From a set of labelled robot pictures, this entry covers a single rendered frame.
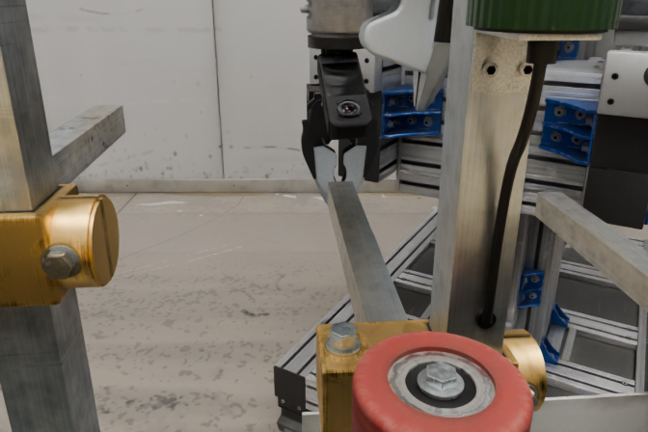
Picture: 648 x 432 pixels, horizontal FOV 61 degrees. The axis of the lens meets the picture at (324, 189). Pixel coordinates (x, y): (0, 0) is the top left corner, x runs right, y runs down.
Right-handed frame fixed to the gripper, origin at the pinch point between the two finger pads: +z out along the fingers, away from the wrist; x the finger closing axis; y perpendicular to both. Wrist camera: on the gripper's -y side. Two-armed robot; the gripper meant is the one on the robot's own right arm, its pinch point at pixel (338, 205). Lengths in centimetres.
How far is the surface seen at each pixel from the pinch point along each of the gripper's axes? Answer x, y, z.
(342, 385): 3.8, -36.8, -3.5
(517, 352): -6.9, -35.5, -4.1
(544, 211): -23.5, -5.3, -0.5
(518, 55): -4.4, -36.4, -21.7
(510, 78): -4.2, -36.4, -20.6
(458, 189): -2.2, -36.0, -14.9
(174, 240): 57, 172, 83
